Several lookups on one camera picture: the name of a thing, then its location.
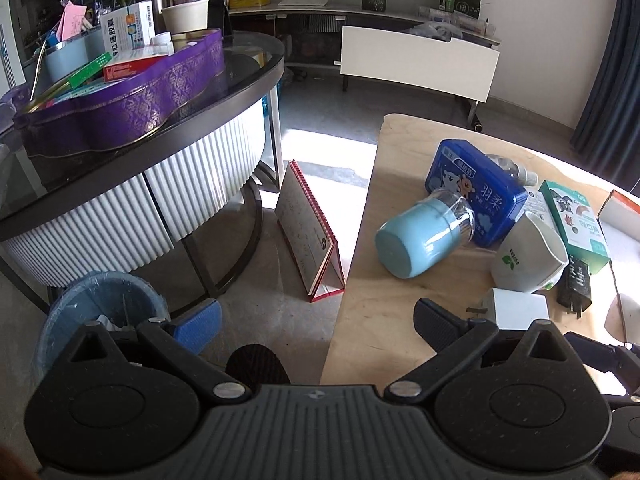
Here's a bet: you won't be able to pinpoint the person's dark shoe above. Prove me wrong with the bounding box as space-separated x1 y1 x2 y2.
225 344 291 391

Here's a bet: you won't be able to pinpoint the blue trash bin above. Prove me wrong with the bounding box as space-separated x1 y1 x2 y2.
34 271 171 391

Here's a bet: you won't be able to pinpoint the white round object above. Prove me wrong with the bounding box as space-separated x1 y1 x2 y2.
604 292 640 346

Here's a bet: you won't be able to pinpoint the slim green box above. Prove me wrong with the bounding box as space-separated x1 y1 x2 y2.
67 52 113 88

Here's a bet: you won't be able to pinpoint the flat red box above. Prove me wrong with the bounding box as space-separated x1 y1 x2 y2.
104 54 168 83

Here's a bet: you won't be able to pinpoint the pink paper note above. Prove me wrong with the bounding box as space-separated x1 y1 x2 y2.
56 4 88 41

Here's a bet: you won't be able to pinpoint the white paper cup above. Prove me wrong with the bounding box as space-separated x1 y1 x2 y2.
161 0 210 36

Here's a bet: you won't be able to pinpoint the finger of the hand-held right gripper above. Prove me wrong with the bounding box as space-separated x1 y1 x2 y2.
564 332 627 377

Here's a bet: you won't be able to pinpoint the blue detergent refill pouch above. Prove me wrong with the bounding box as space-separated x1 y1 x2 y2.
424 139 528 250

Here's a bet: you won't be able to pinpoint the white cup with green leaf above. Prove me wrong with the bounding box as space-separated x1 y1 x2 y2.
490 211 570 293

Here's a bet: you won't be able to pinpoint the white charger plug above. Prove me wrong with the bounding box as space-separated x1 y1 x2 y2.
466 287 551 332

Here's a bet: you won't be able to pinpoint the pale blue pen holder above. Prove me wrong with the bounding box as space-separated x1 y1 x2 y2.
44 35 91 83

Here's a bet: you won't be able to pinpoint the light blue thermos cup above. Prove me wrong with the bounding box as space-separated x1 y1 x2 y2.
375 189 476 281

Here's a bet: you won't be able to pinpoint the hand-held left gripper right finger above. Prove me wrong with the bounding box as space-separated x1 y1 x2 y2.
385 298 592 404

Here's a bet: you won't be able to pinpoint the white and blue medicine box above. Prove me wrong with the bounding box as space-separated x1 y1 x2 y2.
99 1 157 56

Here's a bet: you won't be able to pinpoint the green cartoon bandage box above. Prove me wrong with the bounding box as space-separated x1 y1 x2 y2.
539 180 612 275

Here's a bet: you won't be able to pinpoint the red desk calendar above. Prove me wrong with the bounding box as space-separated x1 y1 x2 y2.
274 160 346 303

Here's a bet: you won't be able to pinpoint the purple patterned tin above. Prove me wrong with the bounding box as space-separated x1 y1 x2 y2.
12 27 226 158

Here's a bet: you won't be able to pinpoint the black charger plug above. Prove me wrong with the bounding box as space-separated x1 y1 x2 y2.
556 255 593 318

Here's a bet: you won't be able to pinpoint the grey crumpled plastic bag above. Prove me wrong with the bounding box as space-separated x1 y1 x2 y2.
407 21 463 41

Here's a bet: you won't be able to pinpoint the dark blue curtain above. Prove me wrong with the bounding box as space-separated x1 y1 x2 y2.
570 0 640 186

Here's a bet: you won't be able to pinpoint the steel thermos bottle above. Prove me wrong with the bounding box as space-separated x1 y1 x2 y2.
145 0 171 33

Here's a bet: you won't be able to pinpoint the low tv cabinet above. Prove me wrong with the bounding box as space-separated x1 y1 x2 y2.
227 2 501 68

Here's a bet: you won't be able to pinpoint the small white printed box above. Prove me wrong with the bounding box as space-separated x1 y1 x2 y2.
520 186 563 241

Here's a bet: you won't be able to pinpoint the clear bottle with white cap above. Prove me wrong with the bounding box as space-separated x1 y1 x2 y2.
484 154 540 186

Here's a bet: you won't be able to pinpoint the round table with ribbed sides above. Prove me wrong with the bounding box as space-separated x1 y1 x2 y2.
0 30 286 301

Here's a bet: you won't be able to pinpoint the orange-rimmed cardboard box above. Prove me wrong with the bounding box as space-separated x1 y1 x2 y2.
597 189 640 243

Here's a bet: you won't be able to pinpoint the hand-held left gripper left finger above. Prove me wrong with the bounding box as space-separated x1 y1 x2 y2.
52 299 253 405

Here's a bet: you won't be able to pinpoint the white panel on stand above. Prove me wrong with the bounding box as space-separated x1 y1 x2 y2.
340 25 501 131

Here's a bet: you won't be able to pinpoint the clear plastic containers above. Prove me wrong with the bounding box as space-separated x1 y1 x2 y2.
420 5 496 36

